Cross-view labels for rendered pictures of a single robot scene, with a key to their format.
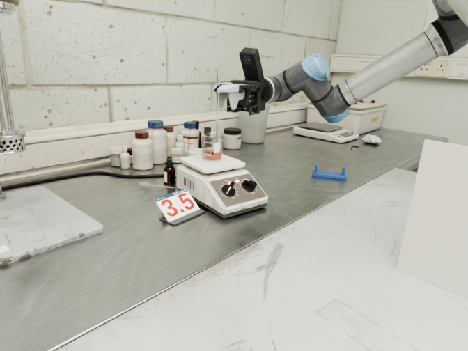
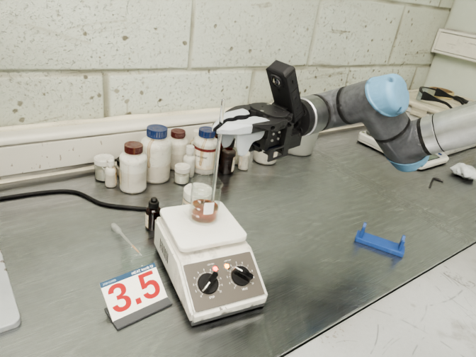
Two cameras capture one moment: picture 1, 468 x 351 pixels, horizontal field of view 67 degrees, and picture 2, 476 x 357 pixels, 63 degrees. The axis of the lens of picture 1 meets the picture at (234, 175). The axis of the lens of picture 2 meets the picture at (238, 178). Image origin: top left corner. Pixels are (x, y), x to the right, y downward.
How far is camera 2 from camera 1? 0.32 m
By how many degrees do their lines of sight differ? 12
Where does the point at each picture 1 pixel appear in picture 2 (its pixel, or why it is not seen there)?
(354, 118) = not seen: hidden behind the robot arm
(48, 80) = (18, 64)
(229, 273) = not seen: outside the picture
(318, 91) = (385, 129)
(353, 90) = (440, 137)
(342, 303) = not seen: outside the picture
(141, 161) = (129, 183)
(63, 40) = (40, 10)
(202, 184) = (174, 265)
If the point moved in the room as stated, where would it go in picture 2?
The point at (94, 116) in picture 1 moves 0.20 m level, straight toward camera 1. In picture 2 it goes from (82, 110) to (62, 144)
